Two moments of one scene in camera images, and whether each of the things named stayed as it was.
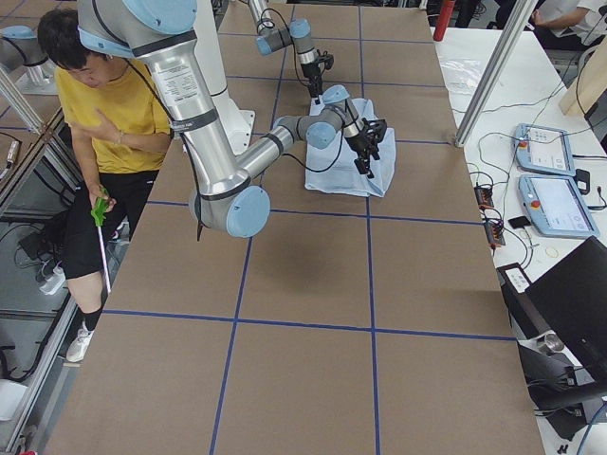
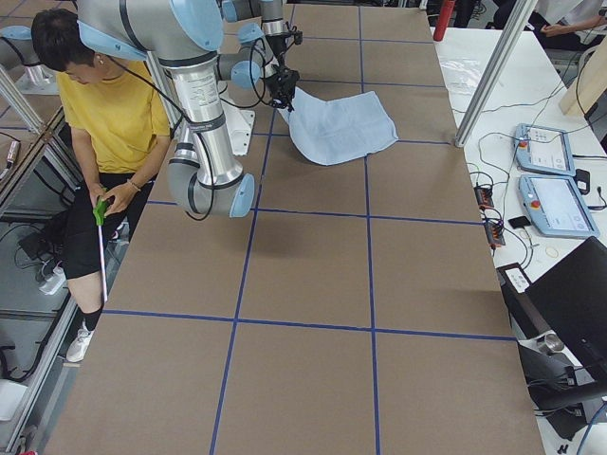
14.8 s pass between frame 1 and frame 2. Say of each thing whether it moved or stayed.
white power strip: stayed
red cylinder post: stayed
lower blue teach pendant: stayed
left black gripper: moved
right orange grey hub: stayed
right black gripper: moved
